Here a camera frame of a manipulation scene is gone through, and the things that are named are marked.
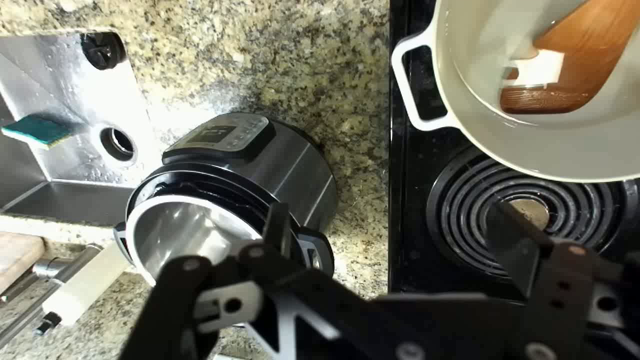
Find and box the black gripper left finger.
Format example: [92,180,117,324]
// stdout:
[118,198,376,360]

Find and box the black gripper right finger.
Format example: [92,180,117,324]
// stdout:
[486,198,640,360]

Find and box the wooden spoon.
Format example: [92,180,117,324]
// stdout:
[499,0,640,115]

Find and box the white enamel pot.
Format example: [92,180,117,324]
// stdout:
[390,0,640,185]

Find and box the white piece in pot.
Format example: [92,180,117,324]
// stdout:
[502,48,569,91]

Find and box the white rectangular object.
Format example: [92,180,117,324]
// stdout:
[37,241,134,336]

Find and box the black coil stove burner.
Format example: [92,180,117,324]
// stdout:
[427,147,628,276]

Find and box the wooden cutting board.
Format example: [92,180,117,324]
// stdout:
[0,229,49,296]

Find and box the black electric stove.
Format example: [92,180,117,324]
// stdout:
[389,0,640,360]

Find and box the black steel pressure cooker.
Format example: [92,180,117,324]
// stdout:
[113,110,338,286]

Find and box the green sponge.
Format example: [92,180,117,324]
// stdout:
[0,114,83,149]

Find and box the stainless steel sink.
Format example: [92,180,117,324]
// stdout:
[0,28,169,228]

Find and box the black sink stopper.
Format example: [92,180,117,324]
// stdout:
[79,29,129,71]

